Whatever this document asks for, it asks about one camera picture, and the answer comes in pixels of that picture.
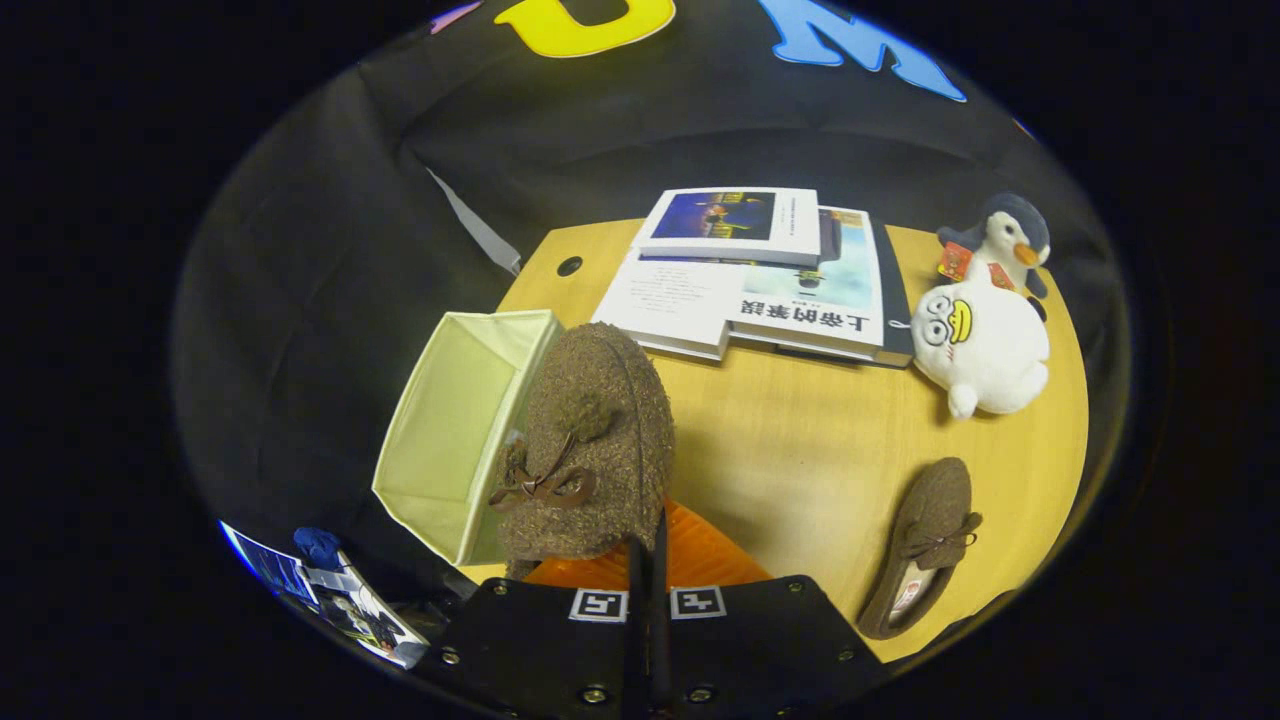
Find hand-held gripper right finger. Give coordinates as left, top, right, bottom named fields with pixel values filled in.
left=650, top=500, right=893, bottom=720

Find night photo cover book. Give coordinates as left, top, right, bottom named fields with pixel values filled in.
left=631, top=187, right=824, bottom=269

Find light-blue cover book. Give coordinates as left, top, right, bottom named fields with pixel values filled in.
left=724, top=206, right=887, bottom=362

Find white duck plush toy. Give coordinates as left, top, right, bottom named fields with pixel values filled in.
left=909, top=279, right=1052, bottom=420

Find beige fabric storage box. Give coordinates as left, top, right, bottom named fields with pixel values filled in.
left=372, top=310, right=564, bottom=568

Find blue crumpled object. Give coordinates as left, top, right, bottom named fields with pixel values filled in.
left=292, top=526, right=343, bottom=572

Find computer screen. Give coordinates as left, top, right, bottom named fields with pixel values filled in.
left=220, top=520, right=313, bottom=607

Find brown fuzzy shoe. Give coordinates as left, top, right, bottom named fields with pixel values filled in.
left=857, top=457, right=984, bottom=641
left=489, top=321, right=677, bottom=583

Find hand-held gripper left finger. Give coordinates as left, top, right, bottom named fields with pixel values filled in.
left=415, top=538, right=647, bottom=720

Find penguin plush toy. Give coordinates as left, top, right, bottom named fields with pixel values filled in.
left=936, top=193, right=1054, bottom=300

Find black book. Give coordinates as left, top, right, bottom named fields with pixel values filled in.
left=780, top=214, right=917, bottom=370

